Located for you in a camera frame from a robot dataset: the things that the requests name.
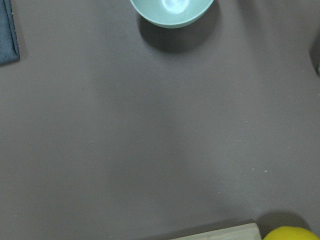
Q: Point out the bamboo cutting board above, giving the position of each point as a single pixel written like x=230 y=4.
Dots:
x=248 y=231

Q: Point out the grey folded cloth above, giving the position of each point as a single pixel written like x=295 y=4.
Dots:
x=9 y=46

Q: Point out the mint green bowl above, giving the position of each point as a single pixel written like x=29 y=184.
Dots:
x=171 y=14

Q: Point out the steel scoop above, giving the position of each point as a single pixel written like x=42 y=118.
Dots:
x=318 y=70

